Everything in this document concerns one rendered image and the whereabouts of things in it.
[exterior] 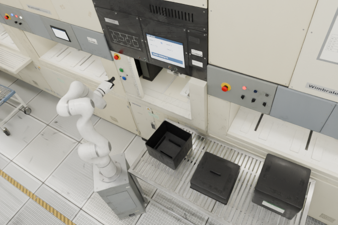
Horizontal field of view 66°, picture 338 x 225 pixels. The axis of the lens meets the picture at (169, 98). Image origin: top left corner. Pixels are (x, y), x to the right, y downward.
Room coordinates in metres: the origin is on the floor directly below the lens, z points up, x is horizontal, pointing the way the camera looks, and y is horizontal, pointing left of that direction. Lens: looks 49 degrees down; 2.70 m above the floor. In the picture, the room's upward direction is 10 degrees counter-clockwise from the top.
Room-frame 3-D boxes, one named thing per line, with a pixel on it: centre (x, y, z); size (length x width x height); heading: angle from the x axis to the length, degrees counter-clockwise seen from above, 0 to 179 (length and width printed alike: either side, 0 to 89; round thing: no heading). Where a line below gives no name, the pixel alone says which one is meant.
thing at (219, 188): (0.81, -0.24, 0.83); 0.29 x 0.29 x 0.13; 53
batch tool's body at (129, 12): (1.83, -0.19, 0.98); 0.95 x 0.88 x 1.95; 142
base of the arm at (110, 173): (1.02, 0.58, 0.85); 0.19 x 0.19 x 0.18
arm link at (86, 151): (1.02, 0.61, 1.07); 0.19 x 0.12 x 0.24; 92
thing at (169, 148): (1.12, 0.06, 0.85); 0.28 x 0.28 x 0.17; 47
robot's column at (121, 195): (1.02, 0.58, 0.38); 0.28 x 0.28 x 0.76; 7
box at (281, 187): (0.62, -0.64, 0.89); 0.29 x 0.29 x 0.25; 53
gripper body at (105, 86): (1.55, 0.51, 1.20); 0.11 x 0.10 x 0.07; 142
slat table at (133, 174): (0.83, -0.26, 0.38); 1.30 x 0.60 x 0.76; 52
